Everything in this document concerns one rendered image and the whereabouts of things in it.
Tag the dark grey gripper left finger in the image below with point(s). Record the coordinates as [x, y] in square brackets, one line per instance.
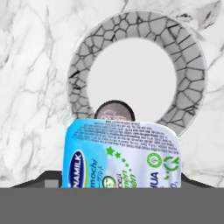
[49, 179]

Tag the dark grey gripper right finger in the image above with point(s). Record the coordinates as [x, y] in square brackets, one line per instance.
[190, 182]

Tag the blue and white yogurt container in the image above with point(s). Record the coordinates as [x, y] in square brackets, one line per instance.
[122, 154]

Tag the dark round yogurt container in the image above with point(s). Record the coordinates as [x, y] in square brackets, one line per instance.
[114, 111]

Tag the white plate with crackle rim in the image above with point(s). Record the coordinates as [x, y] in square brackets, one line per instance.
[132, 70]

